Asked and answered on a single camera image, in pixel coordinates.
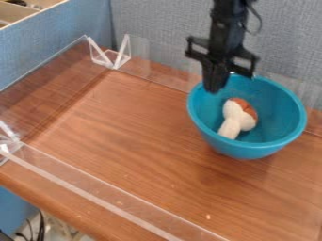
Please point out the clear acrylic barrier frame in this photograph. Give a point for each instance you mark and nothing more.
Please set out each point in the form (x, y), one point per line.
(100, 149)

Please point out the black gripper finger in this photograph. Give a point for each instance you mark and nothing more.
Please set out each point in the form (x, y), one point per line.
(209, 73)
(221, 76)

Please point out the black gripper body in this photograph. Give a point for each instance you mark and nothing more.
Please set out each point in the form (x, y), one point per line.
(223, 47)

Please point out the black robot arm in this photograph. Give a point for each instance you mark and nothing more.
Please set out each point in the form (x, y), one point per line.
(232, 8)

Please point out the wooden shelf unit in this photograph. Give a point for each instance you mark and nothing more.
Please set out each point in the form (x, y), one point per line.
(17, 10)

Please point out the blue plastic bowl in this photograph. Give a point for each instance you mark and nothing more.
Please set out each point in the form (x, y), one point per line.
(280, 112)

